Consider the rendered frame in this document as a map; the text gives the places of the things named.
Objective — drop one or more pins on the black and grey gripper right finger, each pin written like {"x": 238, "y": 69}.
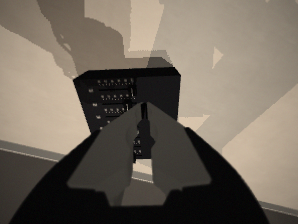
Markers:
{"x": 182, "y": 160}

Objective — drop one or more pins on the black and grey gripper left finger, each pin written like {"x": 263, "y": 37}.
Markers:
{"x": 101, "y": 162}

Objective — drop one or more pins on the black lighting desk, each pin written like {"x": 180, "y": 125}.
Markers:
{"x": 105, "y": 95}

